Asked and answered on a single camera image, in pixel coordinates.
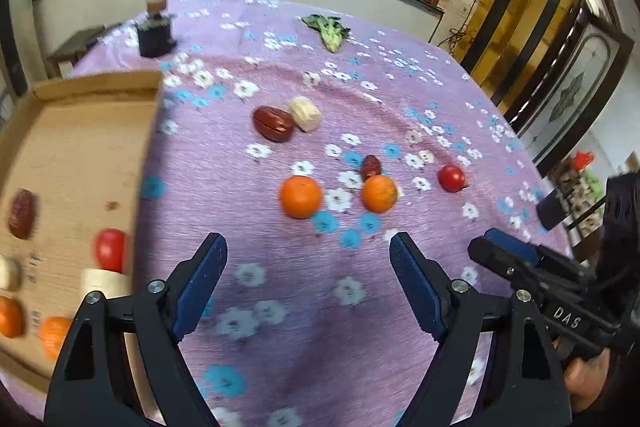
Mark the person's right hand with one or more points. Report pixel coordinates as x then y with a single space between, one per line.
584 380

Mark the orange mandarin tray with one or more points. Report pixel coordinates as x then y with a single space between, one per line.
11 318
53 331

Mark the red cherry tomato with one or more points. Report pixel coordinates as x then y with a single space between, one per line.
452 178

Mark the orange mandarin tray right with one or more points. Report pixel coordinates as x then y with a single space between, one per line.
53 331

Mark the green leafy vegetable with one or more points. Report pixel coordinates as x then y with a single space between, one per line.
332 32

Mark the cream cylinder left tray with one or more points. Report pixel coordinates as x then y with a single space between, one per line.
10 274

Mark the cardboard tray box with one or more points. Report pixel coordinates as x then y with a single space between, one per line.
79 145

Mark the dark wooden stool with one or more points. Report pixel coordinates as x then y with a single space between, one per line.
72 49

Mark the wrinkled red date in tray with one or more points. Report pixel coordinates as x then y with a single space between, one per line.
22 214

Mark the black grinder with cork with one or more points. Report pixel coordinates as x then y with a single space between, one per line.
154 32

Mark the orange mandarin tray left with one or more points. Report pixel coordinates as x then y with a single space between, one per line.
11 318

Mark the small wrinkled red date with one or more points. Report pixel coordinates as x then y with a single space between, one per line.
369 167

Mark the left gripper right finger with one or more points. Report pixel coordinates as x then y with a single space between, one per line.
494 364

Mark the cream cylinder near tomato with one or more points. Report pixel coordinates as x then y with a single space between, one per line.
111 284

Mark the purple floral tablecloth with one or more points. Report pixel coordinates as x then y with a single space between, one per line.
308 325

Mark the red tomato in tray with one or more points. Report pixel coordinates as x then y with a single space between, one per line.
109 249

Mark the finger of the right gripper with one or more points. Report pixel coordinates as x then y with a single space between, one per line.
498 261
514 246

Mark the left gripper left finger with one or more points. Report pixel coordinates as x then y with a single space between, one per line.
92 383

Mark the cream cylinder mushroom piece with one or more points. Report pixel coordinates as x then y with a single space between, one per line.
306 115

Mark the large smooth red date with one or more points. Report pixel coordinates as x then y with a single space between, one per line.
274 124

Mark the orange mandarin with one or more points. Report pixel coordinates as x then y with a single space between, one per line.
300 197
379 193

